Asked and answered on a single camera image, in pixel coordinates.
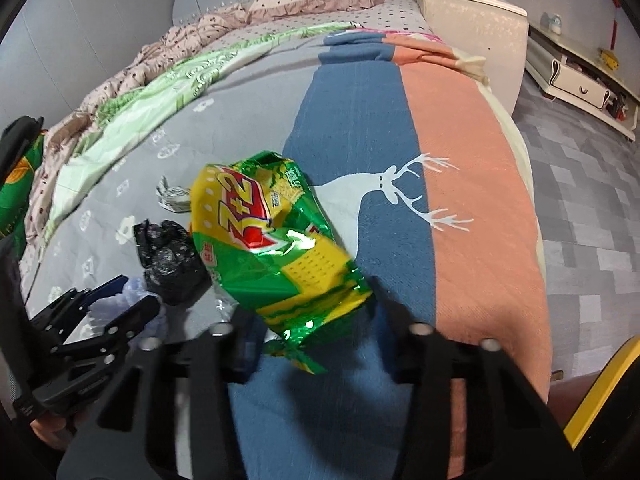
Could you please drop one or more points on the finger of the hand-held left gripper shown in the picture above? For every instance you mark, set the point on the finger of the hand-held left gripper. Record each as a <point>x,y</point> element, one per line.
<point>135,315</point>
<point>107,285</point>

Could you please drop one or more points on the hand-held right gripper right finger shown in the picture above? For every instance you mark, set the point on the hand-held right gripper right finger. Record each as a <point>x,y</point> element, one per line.
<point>400,350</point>

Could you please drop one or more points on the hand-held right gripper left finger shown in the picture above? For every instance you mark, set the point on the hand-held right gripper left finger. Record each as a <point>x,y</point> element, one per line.
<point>245,355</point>

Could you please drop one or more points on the lavender plastic bag wad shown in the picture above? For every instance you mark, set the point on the lavender plastic bag wad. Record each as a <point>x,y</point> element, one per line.
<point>112,310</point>

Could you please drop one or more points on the small black plastic bag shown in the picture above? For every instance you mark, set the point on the small black plastic bag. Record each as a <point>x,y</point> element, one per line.
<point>170,260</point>

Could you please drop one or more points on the green yellow snack packet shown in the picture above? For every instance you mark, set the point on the green yellow snack packet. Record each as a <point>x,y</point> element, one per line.
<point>270,260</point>

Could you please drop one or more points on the striped paper wrapper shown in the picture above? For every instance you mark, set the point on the striped paper wrapper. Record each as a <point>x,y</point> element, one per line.
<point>175,195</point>

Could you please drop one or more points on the person's left hand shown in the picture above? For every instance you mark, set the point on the person's left hand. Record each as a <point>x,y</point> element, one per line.
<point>50,427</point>

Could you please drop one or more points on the green printed cloth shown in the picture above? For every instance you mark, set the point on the green printed cloth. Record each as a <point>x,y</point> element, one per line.
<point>17,185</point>

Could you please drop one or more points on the dark cloth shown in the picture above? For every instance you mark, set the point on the dark cloth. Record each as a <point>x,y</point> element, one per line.
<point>20,135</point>

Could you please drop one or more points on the green floral quilt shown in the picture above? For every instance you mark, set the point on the green floral quilt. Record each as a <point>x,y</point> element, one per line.
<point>165,90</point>

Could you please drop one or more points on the grey bed with headboard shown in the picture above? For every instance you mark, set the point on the grey bed with headboard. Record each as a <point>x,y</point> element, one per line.
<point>350,135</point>

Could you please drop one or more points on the pink dotted duvet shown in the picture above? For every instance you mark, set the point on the pink dotted duvet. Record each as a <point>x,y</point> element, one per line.
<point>175,45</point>

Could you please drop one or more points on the cream low cabinet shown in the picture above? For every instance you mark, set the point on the cream low cabinet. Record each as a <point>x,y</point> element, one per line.
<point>575,75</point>

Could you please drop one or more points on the red items under cabinet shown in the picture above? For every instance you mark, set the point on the red items under cabinet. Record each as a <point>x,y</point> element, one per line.
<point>617,105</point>

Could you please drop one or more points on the cream bedside cabinet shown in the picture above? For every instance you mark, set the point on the cream bedside cabinet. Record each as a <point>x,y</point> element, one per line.
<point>475,25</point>

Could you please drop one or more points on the dotted bed sheet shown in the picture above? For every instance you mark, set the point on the dotted bed sheet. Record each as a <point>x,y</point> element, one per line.
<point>395,15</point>

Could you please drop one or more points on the yellow toy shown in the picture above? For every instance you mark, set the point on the yellow toy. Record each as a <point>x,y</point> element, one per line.
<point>608,58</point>

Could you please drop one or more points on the white bottle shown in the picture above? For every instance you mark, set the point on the white bottle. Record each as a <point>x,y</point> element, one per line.
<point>552,22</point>

